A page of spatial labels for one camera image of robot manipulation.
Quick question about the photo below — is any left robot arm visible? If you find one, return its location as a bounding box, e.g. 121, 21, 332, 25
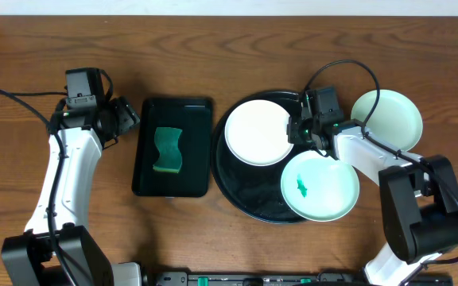
1, 97, 144, 285

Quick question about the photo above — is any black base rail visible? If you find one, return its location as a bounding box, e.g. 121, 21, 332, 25
145, 269, 452, 286

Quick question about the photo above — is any black rectangular tray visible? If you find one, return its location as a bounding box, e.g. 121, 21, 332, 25
131, 98, 212, 198

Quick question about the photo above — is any black round tray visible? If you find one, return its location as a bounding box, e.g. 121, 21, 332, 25
211, 91, 316, 224

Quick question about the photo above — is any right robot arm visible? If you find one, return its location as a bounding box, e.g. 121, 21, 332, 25
287, 116, 458, 285

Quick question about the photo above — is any white plate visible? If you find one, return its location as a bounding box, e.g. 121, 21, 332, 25
223, 99, 293, 167

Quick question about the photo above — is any green sponge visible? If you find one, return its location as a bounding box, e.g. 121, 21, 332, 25
153, 127, 183, 173

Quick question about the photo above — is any light green plate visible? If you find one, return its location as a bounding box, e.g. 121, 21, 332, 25
367, 90, 423, 151
280, 151, 360, 222

